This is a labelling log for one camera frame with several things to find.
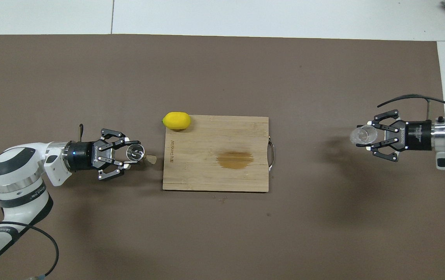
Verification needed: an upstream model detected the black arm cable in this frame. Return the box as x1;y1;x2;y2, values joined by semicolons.
0;123;84;280
377;94;445;118

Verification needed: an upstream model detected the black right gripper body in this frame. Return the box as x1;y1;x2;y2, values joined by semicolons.
399;121;434;152

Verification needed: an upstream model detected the wooden cutting board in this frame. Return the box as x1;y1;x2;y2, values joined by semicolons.
162;115;276;193

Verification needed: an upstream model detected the brown table mat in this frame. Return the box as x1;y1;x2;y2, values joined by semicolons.
0;34;445;280

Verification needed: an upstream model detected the yellow lemon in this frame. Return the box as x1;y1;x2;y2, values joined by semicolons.
162;112;192;130

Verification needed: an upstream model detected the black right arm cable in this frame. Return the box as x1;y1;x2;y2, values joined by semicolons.
377;94;445;118

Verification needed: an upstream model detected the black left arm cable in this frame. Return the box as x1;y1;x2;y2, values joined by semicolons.
0;123;84;280

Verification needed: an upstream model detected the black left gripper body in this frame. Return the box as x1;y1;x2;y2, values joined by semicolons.
67;140;101;172

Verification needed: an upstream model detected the clear glass cup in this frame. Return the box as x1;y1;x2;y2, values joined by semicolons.
349;125;379;148

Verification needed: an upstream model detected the steel double jigger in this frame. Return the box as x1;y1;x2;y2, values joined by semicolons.
126;143;157;166

